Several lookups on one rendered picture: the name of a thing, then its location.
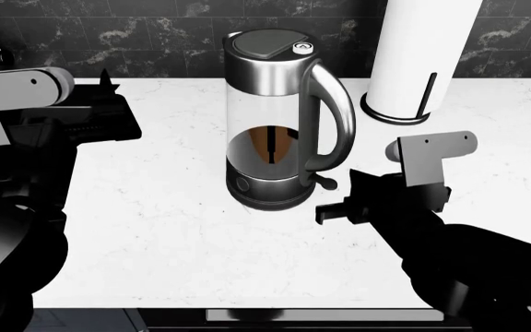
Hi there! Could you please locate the black paper towel holder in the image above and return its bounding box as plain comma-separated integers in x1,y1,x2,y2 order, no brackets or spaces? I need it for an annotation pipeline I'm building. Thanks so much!
360,72,439,127

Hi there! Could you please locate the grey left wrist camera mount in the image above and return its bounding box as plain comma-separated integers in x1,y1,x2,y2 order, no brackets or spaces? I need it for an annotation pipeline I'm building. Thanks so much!
0,66,77,150

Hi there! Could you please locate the white paper towel roll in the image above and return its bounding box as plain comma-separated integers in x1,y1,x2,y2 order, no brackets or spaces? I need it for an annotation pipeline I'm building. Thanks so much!
365,0,485,122

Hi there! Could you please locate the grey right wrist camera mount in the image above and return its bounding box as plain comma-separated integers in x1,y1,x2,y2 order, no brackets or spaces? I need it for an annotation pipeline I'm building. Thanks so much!
384,130,479,188

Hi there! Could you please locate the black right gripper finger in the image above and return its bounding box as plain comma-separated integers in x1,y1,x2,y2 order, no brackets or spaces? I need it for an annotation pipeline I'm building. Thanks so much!
314,202,355,227
348,168,378,195

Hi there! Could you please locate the glass and steel electric kettle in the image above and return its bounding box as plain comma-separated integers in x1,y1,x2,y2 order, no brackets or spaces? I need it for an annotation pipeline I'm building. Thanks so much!
222,29,358,213

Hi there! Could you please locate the steel oven door handle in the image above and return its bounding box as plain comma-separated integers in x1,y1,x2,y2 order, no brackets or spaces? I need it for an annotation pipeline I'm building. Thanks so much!
205,308,445,324

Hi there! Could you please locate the black kettle power lever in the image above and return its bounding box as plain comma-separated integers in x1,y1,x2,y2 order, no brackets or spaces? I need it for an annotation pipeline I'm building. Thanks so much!
312,172,339,191

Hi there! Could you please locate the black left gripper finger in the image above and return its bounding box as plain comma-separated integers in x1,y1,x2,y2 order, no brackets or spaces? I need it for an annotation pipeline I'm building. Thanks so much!
98,67,122,95

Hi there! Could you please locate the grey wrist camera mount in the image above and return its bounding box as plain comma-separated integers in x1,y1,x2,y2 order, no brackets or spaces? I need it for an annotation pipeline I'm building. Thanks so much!
384,130,479,188
0,66,77,150

